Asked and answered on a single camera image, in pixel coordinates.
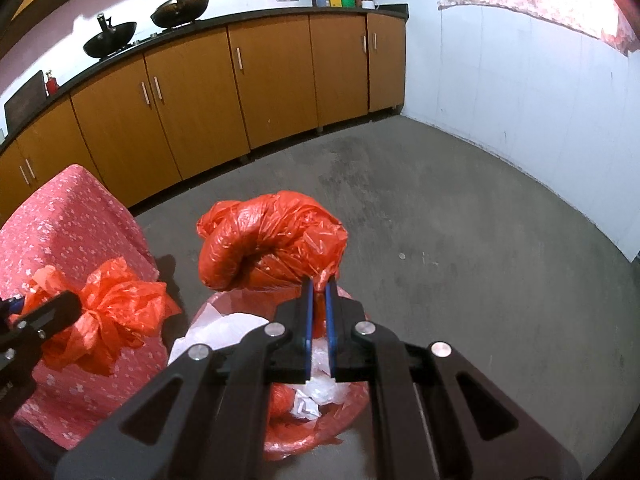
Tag red bottle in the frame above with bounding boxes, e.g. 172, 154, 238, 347
46, 70, 58, 96

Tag red plastic trash basket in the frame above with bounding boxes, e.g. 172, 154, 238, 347
169, 286, 370, 460

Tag lower wooden kitchen cabinets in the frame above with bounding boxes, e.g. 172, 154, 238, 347
1, 14, 408, 217

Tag dark cutting board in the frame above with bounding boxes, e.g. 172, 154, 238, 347
4, 70, 47, 134

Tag large red plastic bag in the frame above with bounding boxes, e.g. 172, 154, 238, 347
196, 191, 348, 292

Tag black lidded wok right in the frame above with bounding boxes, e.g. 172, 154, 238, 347
151, 0, 209, 28

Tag clear white plastic bag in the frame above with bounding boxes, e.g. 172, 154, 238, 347
167, 304, 367, 422

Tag black countertop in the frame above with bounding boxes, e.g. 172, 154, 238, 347
0, 2, 410, 154

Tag red floral tablecloth table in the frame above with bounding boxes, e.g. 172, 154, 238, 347
1, 165, 168, 450

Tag black wok left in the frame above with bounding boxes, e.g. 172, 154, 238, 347
82, 13, 137, 60

